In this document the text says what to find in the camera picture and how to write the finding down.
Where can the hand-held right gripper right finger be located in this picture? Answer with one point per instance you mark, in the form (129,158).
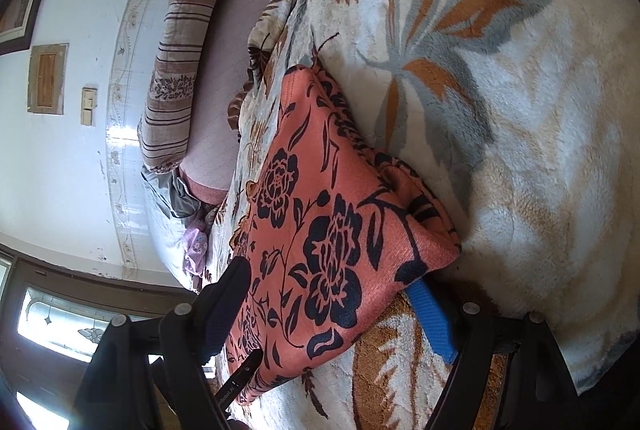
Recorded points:
(430,320)

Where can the long striped bolster pillow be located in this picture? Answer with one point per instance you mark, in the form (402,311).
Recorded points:
(185,35)

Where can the purple cloth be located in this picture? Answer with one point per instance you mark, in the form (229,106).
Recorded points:
(195,250)

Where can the orange floral dress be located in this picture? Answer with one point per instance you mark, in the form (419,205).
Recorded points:
(320,220)

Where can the grey and white pillow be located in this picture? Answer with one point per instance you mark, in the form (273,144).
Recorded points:
(165,220)

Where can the cream leaf print plush blanket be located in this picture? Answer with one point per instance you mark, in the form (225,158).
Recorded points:
(525,110)

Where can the pink padded headboard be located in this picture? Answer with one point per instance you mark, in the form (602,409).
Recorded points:
(225,60)

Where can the wooden wall panel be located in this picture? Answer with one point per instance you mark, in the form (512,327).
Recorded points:
(47,78)

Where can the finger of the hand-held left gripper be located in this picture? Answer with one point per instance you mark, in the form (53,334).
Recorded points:
(247,367)

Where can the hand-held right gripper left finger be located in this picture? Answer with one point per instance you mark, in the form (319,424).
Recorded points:
(225,300)

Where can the stained glass window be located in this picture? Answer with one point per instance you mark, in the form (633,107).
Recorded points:
(60,315)

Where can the beige light switch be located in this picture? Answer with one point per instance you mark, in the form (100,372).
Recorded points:
(90,105)

